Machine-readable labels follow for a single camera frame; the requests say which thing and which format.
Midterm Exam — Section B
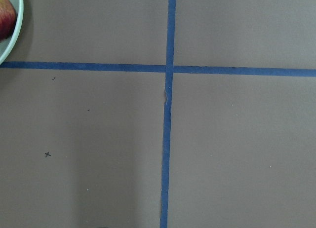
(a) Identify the green plate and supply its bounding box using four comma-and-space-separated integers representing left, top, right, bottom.
0, 0, 24, 64

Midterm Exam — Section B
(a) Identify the red yellow pomegranate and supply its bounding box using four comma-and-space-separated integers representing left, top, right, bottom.
0, 0, 17, 42

